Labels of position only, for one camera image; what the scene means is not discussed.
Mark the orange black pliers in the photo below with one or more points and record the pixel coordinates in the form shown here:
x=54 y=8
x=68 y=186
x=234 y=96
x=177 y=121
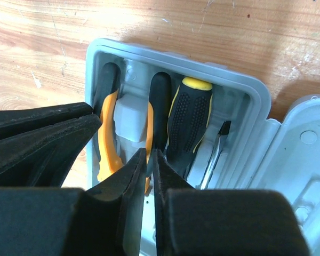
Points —
x=129 y=117

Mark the black yellow slim screwdriver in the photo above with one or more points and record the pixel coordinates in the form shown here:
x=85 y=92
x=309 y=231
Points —
x=215 y=154

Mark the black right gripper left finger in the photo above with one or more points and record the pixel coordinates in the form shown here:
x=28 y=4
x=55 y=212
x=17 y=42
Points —
x=115 y=209

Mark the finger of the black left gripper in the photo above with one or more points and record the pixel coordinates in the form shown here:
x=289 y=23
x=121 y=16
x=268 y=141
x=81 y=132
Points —
x=39 y=146

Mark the grey plastic tool case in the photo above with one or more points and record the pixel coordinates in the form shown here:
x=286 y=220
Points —
x=211 y=124

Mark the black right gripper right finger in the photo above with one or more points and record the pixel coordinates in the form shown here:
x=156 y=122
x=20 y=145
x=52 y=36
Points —
x=174 y=212

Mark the black yellow thick screwdriver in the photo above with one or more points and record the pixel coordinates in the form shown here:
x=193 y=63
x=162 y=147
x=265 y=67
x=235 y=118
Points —
x=187 y=122

